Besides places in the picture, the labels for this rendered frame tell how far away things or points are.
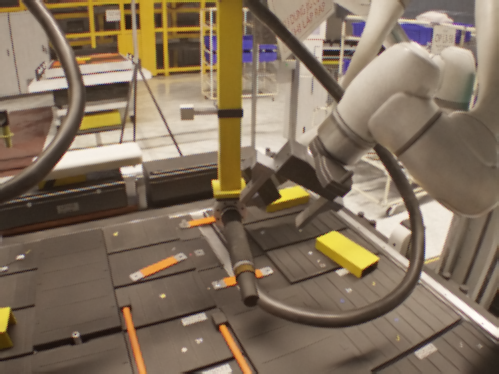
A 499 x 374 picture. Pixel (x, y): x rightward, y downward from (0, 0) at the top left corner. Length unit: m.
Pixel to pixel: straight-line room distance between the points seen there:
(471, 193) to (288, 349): 0.43
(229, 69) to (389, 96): 0.38
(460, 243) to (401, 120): 1.47
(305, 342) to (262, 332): 0.09
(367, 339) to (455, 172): 0.39
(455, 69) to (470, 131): 1.05
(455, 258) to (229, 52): 1.59
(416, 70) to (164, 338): 0.65
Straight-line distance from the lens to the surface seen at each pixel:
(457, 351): 0.83
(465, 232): 1.95
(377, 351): 0.77
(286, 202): 1.16
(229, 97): 0.81
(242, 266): 0.72
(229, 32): 0.79
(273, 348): 0.73
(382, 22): 1.09
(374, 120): 0.55
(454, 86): 1.63
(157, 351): 0.74
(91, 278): 0.93
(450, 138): 0.56
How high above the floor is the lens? 1.57
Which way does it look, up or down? 26 degrees down
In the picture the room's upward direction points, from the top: 1 degrees clockwise
